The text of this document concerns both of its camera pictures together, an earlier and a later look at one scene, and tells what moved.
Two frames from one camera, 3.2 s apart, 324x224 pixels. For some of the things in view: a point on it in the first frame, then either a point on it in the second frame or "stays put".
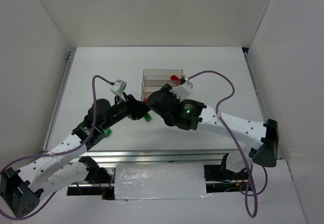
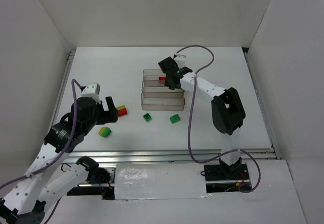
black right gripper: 166,90 -> 169,72
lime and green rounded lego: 107,132 stays put
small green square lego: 147,117 stays put
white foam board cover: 161,181 stays put
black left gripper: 134,106 -> 109,111
